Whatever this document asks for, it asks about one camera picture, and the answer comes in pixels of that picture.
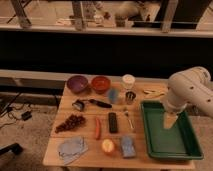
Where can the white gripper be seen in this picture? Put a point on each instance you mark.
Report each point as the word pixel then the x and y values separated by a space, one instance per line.
pixel 170 116

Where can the blue sponge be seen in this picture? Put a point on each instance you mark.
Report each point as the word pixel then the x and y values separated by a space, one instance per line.
pixel 127 147

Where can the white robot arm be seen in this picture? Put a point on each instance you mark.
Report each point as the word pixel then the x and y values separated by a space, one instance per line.
pixel 187 86

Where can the green plastic tray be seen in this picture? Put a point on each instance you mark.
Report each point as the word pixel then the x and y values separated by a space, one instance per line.
pixel 177 143

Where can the banana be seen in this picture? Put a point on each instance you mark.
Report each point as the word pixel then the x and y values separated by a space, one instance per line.
pixel 152 93

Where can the metal spoon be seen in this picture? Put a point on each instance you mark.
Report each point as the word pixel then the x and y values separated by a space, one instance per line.
pixel 129 119

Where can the metal cup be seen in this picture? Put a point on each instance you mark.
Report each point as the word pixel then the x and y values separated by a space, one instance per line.
pixel 129 97

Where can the white cup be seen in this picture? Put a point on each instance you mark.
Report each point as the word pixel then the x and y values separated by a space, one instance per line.
pixel 128 81

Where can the black remote control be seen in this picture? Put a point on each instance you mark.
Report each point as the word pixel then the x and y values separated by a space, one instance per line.
pixel 112 120

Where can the blue translucent cup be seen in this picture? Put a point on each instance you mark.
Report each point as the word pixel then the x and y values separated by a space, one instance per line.
pixel 113 95

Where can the orange fruit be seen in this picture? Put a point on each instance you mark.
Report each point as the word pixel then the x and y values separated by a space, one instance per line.
pixel 108 146

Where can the orange carrot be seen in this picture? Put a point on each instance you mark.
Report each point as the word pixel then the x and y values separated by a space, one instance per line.
pixel 98 129

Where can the red bowl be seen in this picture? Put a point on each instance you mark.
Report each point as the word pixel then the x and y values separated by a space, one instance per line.
pixel 100 84

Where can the bunch of dark grapes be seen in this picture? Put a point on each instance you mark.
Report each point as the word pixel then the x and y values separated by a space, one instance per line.
pixel 71 123

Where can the purple bowl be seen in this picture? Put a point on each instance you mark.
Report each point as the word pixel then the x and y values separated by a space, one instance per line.
pixel 77 83

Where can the blue grey cloth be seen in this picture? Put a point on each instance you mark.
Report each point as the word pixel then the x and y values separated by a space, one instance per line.
pixel 71 149

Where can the person in background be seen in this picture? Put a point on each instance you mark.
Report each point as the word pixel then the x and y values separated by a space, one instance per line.
pixel 127 10

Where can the black power adapter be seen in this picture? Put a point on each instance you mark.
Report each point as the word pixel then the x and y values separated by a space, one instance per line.
pixel 26 115

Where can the black handled brush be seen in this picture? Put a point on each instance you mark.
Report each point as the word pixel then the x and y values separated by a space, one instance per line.
pixel 80 104

